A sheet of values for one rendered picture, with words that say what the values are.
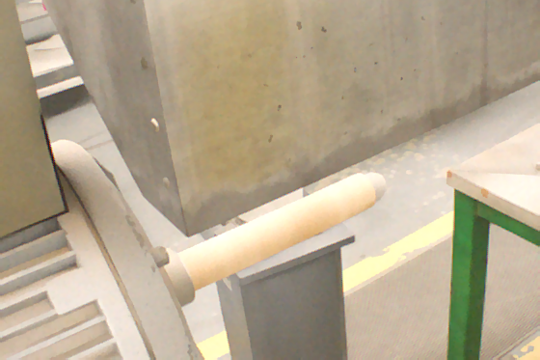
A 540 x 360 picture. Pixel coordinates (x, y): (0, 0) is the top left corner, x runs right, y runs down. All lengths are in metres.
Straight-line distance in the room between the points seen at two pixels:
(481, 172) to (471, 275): 0.21
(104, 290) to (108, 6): 0.16
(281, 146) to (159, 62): 0.08
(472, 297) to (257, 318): 0.47
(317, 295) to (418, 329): 0.79
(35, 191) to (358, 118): 0.18
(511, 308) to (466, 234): 1.12
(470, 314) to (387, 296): 1.04
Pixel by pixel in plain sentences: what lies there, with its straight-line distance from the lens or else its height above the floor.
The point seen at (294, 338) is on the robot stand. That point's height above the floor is 0.47.
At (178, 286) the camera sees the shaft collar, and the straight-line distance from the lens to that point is 0.52.
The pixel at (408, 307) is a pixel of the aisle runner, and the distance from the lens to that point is 2.42.
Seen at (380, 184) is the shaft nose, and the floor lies 1.26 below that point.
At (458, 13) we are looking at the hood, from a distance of 0.41.
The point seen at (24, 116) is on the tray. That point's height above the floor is 1.44.
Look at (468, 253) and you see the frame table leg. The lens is 1.36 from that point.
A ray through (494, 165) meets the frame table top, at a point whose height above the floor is 0.93.
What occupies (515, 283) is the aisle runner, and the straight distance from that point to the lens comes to 2.54.
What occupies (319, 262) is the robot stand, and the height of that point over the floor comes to 0.66.
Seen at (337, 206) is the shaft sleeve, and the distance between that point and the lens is 0.59.
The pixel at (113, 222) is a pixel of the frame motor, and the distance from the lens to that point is 0.42.
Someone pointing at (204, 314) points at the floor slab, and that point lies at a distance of 2.49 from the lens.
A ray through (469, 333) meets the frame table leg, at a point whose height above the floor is 0.57.
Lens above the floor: 1.57
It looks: 27 degrees down
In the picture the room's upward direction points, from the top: 7 degrees counter-clockwise
